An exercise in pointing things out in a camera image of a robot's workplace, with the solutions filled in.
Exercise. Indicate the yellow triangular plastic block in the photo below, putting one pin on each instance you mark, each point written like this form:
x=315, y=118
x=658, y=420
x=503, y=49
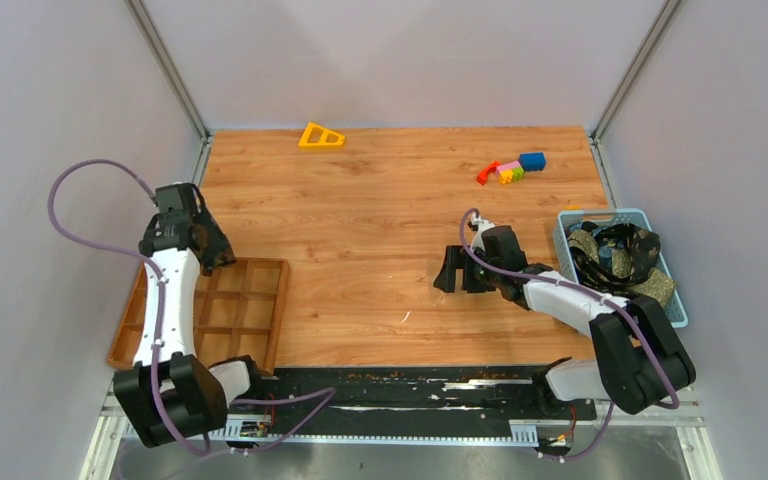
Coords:
x=318, y=137

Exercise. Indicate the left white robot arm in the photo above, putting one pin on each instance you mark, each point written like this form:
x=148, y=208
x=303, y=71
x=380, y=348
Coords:
x=169, y=394

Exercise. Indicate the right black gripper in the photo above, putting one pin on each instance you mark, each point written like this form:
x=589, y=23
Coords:
x=455, y=258

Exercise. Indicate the olive patterned rolled tie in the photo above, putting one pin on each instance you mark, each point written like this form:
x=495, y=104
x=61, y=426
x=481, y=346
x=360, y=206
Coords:
x=649, y=291

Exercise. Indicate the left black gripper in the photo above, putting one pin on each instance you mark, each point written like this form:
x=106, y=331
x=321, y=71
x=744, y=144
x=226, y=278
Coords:
x=217, y=235

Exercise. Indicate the wooden compartment tray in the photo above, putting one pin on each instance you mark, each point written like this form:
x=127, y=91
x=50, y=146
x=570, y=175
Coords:
x=239, y=310

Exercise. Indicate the dark floral tie in basket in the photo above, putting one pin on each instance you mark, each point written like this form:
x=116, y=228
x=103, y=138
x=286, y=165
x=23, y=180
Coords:
x=622, y=265

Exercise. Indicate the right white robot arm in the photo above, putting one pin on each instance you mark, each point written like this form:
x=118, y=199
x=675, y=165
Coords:
x=639, y=359

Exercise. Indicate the colourful toy brick assembly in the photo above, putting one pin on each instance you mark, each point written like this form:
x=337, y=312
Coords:
x=513, y=171

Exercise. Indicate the blue green brown tie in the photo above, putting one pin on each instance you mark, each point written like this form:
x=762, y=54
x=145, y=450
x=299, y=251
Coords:
x=224, y=256

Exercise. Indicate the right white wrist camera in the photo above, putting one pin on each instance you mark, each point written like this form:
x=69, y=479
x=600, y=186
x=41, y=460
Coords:
x=478, y=225

